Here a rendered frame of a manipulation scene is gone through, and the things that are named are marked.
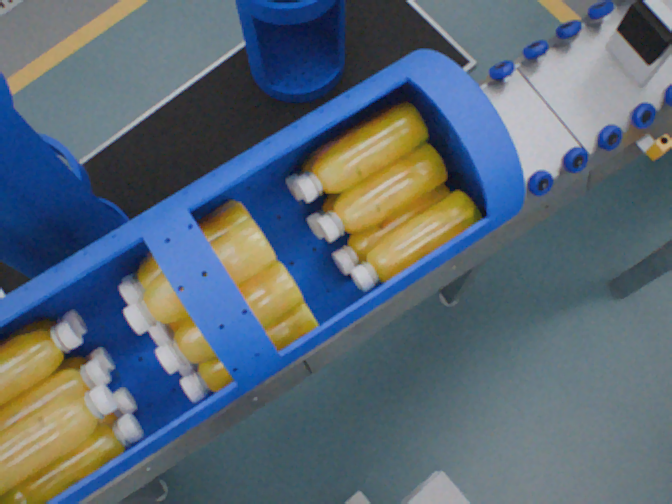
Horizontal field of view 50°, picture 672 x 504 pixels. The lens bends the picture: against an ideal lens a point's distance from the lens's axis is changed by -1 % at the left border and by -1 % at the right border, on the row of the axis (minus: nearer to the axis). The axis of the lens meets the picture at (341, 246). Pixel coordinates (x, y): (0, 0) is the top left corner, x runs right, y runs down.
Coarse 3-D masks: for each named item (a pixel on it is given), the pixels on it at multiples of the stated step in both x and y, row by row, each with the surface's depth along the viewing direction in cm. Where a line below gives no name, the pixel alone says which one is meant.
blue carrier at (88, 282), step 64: (448, 64) 96; (320, 128) 95; (448, 128) 109; (192, 192) 94; (256, 192) 112; (512, 192) 97; (128, 256) 106; (192, 256) 87; (320, 256) 116; (448, 256) 100; (0, 320) 87; (256, 320) 88; (320, 320) 108; (128, 384) 110; (256, 384) 97; (128, 448) 102
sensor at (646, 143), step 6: (642, 138) 128; (648, 138) 128; (660, 138) 123; (666, 138) 123; (636, 144) 128; (642, 144) 128; (648, 144) 128; (654, 144) 124; (660, 144) 123; (666, 144) 123; (642, 150) 128; (648, 150) 126; (654, 150) 125; (660, 150) 123; (666, 150) 125; (648, 156) 127; (654, 156) 126; (660, 156) 127
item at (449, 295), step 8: (480, 264) 170; (472, 272) 175; (456, 280) 187; (464, 280) 180; (472, 280) 188; (448, 288) 198; (456, 288) 191; (464, 288) 194; (440, 296) 211; (448, 296) 202; (456, 296) 200; (448, 304) 210
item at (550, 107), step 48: (576, 48) 130; (528, 96) 128; (576, 96) 128; (624, 96) 128; (528, 144) 125; (576, 144) 125; (576, 192) 130; (432, 288) 125; (288, 384) 120; (144, 480) 116
